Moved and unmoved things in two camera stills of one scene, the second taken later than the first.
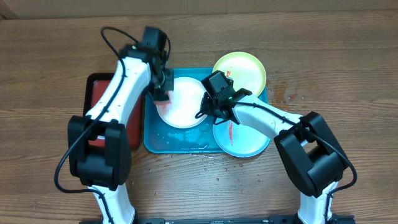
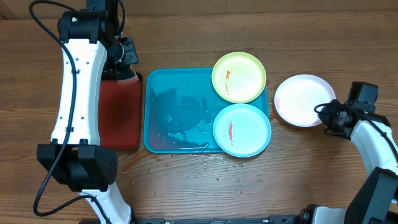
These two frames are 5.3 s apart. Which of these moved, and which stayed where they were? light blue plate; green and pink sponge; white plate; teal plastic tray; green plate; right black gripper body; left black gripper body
Moved: left black gripper body; right black gripper body; white plate; green and pink sponge
Stayed: light blue plate; green plate; teal plastic tray
